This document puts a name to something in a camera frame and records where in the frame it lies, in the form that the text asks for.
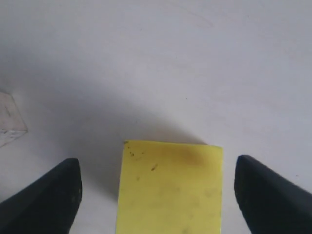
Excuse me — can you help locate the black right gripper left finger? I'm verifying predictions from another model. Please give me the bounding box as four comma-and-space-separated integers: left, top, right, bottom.
0, 158, 82, 234

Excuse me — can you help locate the yellow cube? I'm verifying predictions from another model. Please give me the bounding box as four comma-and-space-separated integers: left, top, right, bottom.
116, 140, 223, 234

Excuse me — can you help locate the large pale wooden cube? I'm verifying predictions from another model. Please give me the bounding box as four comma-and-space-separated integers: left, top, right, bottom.
0, 92, 28, 147

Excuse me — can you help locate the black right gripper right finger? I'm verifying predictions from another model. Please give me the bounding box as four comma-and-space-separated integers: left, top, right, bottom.
234, 155, 312, 234

